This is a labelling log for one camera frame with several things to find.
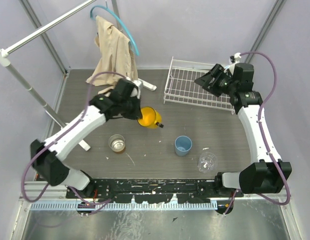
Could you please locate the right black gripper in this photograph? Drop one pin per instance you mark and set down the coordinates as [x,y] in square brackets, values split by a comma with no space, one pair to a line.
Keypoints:
[218,72]

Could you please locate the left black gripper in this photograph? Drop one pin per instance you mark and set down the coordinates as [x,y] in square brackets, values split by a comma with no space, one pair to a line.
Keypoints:
[134,110]

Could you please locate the yellow mug black handle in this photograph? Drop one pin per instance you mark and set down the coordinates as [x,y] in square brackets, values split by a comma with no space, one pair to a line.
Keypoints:
[150,118]

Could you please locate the light blue plastic cup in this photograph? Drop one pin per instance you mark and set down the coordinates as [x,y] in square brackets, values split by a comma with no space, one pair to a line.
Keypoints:
[183,145]

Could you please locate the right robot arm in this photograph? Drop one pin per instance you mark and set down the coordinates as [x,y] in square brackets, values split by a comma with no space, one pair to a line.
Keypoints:
[267,173]

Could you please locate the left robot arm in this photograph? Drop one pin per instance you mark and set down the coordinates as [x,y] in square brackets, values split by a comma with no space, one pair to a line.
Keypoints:
[48,156]

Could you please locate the silver garment rack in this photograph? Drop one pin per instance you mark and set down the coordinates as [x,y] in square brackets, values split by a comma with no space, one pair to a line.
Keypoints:
[41,31]

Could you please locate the clear glass amber base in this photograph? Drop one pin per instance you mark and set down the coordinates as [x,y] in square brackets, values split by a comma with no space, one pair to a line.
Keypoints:
[117,143]

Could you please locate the beige shirt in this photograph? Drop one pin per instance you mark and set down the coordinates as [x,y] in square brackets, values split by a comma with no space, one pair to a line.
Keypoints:
[114,46]

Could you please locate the clear plastic cup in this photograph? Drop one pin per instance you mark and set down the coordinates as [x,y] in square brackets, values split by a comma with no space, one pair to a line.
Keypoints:
[207,162]

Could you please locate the teal clothes hanger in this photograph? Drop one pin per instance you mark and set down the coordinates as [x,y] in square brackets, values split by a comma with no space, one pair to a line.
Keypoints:
[130,37]

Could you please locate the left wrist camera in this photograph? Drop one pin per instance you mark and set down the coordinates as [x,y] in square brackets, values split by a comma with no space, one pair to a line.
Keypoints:
[136,92]

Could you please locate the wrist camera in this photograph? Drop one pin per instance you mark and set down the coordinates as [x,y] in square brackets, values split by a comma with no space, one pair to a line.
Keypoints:
[136,92]
[233,60]

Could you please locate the white wire dish rack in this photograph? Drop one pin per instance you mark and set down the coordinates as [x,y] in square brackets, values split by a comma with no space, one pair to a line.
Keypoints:
[181,88]

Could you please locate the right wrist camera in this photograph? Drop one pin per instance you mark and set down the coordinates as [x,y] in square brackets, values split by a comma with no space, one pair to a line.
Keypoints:
[233,60]

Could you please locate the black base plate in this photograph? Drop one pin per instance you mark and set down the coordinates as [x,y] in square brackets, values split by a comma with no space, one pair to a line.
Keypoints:
[155,191]

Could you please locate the aluminium frame rail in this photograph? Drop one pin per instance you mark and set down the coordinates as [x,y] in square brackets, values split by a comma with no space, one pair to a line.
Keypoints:
[41,195]

